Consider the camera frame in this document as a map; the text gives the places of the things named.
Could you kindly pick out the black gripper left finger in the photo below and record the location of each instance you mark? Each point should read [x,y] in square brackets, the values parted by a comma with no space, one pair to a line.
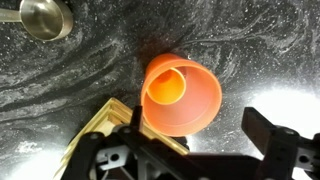
[136,117]

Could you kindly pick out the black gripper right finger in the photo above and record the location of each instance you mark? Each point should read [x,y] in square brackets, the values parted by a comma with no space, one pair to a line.
[281,150]

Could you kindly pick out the steel measuring cup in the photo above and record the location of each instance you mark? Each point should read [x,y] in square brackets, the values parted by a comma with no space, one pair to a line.
[43,20]

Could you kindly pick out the big orange plastic cup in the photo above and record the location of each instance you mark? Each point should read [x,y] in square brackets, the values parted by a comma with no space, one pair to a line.
[196,110]

